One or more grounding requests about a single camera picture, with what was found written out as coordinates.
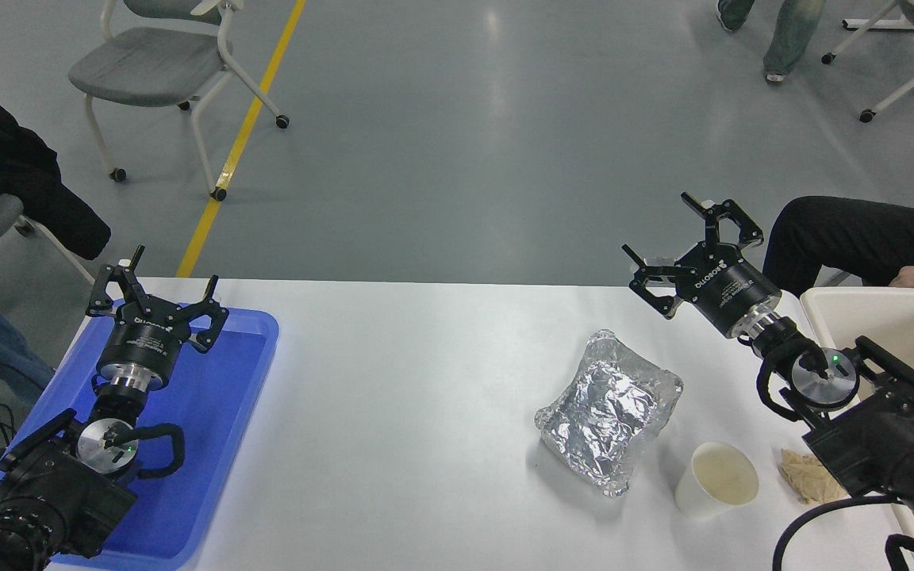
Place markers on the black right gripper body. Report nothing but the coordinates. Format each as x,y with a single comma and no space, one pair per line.
731,289

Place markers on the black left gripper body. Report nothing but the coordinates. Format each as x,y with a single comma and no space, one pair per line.
144,341

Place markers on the white paper cup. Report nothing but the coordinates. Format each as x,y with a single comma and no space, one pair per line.
715,480

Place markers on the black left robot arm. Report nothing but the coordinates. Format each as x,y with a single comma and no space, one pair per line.
52,492

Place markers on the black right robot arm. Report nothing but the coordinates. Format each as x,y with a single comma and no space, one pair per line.
885,436

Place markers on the blue plastic tray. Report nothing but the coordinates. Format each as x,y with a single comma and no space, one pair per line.
219,396

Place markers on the person beside bin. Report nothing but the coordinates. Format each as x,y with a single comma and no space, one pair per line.
846,234

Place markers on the crumpled foil tray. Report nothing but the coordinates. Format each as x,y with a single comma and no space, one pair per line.
608,408

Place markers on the large pale bin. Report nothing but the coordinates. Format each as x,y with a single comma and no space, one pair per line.
885,313

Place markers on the crumpled tan paper ball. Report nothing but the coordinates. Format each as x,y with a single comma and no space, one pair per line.
802,472

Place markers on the standing person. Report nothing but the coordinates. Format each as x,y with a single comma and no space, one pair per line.
786,40

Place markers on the grey chair with white frame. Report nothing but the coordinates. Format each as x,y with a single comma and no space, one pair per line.
147,67

